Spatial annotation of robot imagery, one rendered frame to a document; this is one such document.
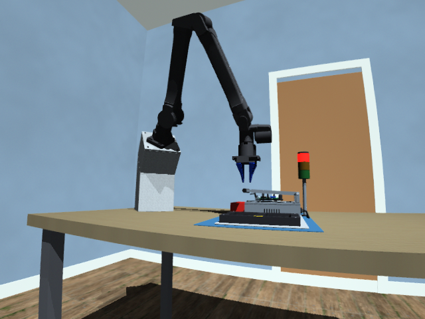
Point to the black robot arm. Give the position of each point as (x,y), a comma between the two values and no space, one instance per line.
(168,118)

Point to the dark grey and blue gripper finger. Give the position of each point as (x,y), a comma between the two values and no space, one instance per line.
(252,167)
(240,167)

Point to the red bin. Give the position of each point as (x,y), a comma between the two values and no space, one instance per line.
(237,206)

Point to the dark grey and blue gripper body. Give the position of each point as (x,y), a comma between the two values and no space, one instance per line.
(246,154)

